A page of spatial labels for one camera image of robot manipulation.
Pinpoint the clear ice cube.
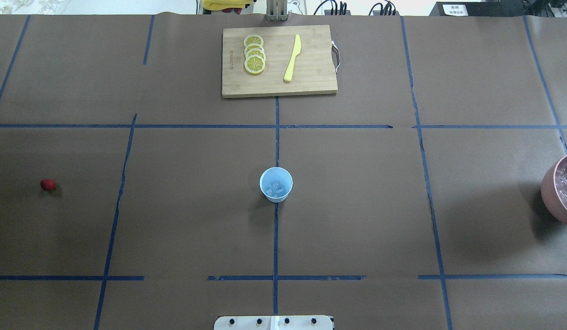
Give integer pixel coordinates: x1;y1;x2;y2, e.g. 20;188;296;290
264;187;277;198
271;181;286;195

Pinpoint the red strawberry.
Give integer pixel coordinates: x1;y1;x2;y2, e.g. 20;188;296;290
40;178;56;191

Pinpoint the light blue plastic cup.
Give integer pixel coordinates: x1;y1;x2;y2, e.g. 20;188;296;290
259;167;293;203

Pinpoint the pink bowl of ice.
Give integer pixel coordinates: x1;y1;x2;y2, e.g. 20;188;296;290
541;155;567;225

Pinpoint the yellow plastic knife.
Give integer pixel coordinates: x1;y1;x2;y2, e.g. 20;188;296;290
283;34;302;83

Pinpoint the bamboo cutting board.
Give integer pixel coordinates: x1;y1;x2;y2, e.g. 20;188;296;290
222;25;338;99

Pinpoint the lemon slice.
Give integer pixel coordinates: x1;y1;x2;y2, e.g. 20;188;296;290
243;35;264;47
244;57;266;75
245;43;265;57
245;48;266;62

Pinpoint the yellow cloth bag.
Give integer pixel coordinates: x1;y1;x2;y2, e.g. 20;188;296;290
202;0;256;11

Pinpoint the aluminium frame post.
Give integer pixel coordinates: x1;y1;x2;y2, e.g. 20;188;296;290
266;0;289;22

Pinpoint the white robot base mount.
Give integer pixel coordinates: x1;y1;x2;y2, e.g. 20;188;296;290
214;315;335;330

